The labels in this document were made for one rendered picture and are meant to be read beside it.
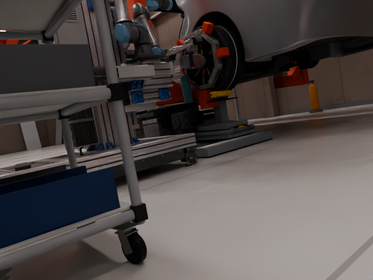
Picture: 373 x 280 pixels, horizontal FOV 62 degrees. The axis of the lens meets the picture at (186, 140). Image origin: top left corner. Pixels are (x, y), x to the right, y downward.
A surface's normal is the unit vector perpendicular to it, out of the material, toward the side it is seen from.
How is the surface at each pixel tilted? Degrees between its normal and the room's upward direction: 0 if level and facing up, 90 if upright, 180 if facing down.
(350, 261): 0
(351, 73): 90
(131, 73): 90
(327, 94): 90
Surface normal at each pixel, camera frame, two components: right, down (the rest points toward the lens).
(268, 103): -0.77, 0.18
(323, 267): -0.18, -0.98
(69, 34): 0.62, -0.05
